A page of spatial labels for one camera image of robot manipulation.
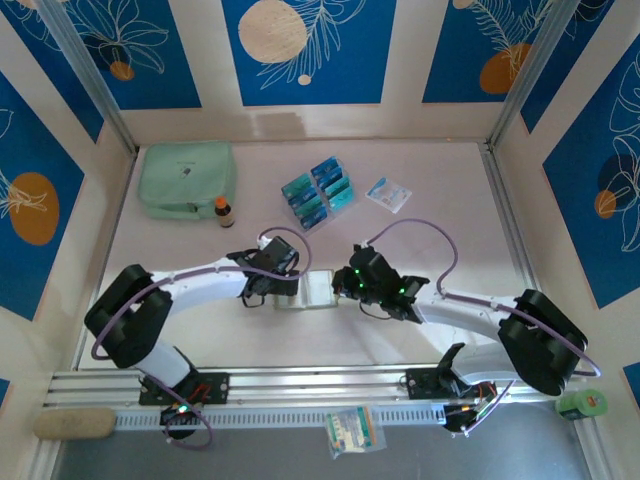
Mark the white and blue gauze packet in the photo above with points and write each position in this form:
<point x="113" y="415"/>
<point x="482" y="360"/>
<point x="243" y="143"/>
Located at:
<point x="387" y="196"/>

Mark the green tape roll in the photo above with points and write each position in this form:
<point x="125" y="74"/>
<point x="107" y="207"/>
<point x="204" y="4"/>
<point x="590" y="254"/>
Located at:
<point x="582" y="404"/>

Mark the aluminium table side rail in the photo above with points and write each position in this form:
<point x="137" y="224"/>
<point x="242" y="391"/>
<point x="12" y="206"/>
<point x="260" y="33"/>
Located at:
<point x="512" y="225"/>

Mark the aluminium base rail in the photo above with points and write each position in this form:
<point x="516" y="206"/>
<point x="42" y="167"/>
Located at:
<point x="320" y="382"/>

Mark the brown bottle with orange cap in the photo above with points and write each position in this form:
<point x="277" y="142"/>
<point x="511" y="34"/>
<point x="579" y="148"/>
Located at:
<point x="225" y="215"/>

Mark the clear plastic bag of supplies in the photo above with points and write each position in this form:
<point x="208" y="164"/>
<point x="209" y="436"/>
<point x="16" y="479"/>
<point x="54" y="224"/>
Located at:
<point x="355" y="430"/>

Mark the mint green zip pouch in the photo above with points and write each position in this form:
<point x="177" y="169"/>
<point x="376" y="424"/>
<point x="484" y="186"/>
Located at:
<point x="185" y="175"/>

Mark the blue credit card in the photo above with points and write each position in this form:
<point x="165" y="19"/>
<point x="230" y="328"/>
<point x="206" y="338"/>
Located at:
<point x="324" y="165"/>
<point x="330" y="176"/>
<point x="301" y="197"/>

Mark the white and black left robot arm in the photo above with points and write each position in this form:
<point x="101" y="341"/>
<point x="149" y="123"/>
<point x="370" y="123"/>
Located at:
<point x="210" y="290"/>

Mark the blue tissue packets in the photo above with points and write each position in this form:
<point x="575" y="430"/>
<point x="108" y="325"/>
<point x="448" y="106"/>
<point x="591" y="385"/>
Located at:
<point x="322" y="196"/>

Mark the aluminium frame post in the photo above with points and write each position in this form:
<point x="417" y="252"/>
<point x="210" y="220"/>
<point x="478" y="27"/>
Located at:
<point x="529" y="75"/>
<point x="91" y="75"/>

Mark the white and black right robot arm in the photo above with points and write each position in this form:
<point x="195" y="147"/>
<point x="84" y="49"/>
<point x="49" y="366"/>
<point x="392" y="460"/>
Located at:
<point x="460" y="315"/>

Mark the beige foam pad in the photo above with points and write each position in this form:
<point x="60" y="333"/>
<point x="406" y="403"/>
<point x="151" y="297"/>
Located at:
<point x="75" y="424"/>

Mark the teal credit card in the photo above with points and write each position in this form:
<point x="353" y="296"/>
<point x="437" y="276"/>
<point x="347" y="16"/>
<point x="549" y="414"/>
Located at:
<point x="344" y="200"/>
<point x="336" y="186"/>
<point x="296" y="184"/>
<point x="307" y="207"/>

